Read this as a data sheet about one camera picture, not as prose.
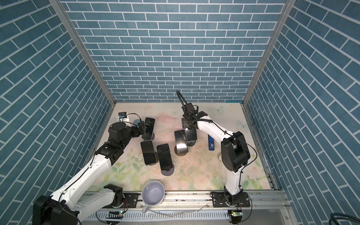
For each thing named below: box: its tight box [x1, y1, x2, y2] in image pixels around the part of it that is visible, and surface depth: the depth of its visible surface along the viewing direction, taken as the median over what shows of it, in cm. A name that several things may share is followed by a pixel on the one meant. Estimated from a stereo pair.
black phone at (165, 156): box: [156, 143, 173, 172], surface depth 80 cm
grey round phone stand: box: [160, 165, 175, 176], surface depth 86 cm
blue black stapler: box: [207, 134, 215, 151], surface depth 95 cm
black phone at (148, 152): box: [140, 139, 157, 165], surface depth 84 cm
